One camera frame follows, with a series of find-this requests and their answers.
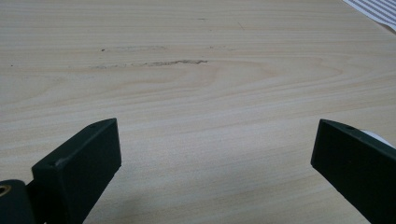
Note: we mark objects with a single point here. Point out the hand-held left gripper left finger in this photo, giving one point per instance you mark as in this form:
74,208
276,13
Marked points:
77,165

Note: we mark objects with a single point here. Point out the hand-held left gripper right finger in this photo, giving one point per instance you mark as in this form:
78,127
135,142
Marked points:
358,165

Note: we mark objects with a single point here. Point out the white round object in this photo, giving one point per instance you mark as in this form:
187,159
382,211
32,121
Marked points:
375,137

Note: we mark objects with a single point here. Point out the striped grey white cloth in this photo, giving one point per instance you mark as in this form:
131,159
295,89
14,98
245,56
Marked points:
378,11

